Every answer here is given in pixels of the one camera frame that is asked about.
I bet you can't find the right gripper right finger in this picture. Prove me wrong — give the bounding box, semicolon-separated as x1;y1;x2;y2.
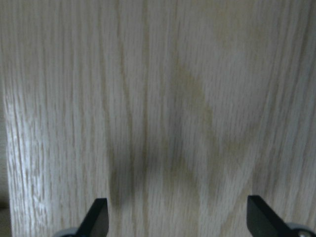
247;195;316;237

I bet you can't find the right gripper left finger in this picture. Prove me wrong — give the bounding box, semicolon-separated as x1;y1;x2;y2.
76;198;109;237

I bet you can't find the light wooden drawer cabinet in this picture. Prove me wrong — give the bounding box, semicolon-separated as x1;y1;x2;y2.
0;0;316;237

